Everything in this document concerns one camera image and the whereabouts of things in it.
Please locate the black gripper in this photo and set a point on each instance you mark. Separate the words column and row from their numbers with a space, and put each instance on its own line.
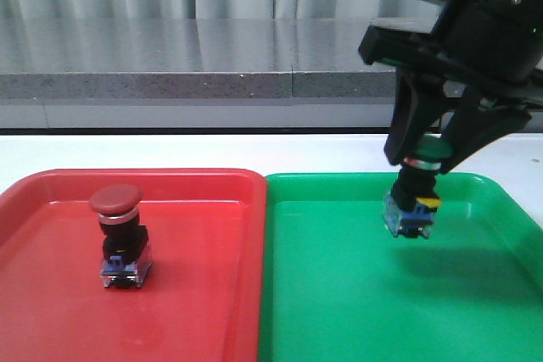
column 495, row 45

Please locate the green mushroom push button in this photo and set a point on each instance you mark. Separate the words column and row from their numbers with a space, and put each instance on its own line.
column 409, row 208

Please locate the red mushroom push button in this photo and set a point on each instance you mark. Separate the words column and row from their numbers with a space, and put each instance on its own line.
column 126, row 250

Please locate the green plastic tray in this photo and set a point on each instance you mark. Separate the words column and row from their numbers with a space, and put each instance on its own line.
column 339, row 287

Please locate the red plastic tray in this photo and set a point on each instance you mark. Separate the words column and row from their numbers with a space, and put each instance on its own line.
column 200, row 302

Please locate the grey stone counter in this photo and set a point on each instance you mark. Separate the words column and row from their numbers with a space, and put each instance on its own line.
column 190, row 74

